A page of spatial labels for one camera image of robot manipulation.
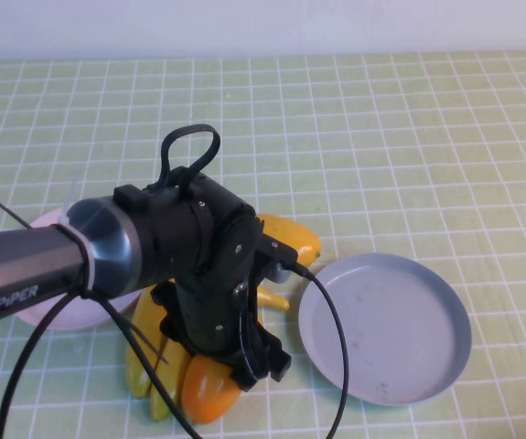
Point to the orange plastic mango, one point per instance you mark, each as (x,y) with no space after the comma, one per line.
(207,393)

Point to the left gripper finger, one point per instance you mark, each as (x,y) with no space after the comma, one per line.
(262,366)

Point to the green checked tablecloth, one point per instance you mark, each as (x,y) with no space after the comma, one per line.
(381,137)

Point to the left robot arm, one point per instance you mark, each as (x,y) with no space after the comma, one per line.
(24,256)

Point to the blue round plastic plate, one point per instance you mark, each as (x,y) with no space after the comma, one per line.
(390,329)

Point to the yellow plastic banana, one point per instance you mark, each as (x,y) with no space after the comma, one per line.
(168,375)
(146,315)

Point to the black zip tie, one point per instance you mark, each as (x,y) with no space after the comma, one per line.
(11,211)
(153,352)

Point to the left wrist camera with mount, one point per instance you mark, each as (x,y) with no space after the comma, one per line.
(276,251)

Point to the yellow plastic mango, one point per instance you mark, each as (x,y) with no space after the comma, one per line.
(303,238)

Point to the pink round plastic plate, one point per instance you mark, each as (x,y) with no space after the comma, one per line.
(84,318)

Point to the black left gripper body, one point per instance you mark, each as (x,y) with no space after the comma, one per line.
(207,315)

